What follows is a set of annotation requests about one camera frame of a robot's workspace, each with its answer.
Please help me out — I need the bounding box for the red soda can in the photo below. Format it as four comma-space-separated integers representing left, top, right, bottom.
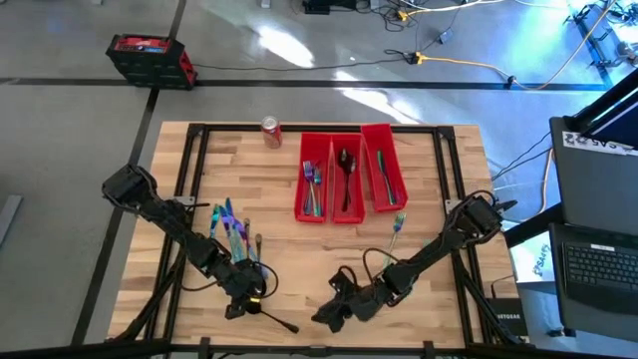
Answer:
259, 115, 283, 150

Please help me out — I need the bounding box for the grey laptop lid with sticker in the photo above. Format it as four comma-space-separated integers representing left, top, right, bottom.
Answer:
549, 115, 638, 236

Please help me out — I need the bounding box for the black aluminium table frame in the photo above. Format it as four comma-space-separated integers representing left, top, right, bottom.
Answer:
107, 122, 532, 359

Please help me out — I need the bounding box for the red black toolbox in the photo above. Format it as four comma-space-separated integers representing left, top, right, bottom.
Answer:
104, 33, 198, 92

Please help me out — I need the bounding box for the black table-level camera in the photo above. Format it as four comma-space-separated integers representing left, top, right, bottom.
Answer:
301, 343, 336, 358

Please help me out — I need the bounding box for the black box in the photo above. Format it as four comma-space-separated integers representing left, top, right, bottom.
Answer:
301, 0, 360, 15

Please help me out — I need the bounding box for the black cable loop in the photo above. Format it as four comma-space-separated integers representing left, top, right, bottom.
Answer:
362, 247, 400, 280
179, 258, 280, 301

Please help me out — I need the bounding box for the yellow extension cord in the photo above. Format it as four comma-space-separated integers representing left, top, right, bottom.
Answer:
408, 49, 517, 89

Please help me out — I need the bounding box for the iridescent fork patterned handle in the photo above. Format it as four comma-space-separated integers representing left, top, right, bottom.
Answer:
382, 211, 408, 271

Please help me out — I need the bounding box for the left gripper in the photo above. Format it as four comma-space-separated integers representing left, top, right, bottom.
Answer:
218, 261, 268, 321

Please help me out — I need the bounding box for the tan cable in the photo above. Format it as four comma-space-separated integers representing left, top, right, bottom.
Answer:
512, 0, 619, 92

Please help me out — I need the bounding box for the white sheet with black logo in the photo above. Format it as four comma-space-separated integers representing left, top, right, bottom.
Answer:
508, 229, 555, 284

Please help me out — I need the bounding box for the red plastic bin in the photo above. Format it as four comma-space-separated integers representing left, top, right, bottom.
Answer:
329, 132, 367, 224
360, 123, 409, 214
293, 132, 333, 224

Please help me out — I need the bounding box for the black Netgear switch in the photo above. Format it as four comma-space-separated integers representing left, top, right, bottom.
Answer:
485, 296, 529, 338

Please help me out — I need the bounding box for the black monitor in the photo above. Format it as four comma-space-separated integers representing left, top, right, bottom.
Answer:
565, 67, 638, 149

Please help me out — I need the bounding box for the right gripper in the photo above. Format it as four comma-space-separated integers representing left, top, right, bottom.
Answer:
311, 271, 383, 334

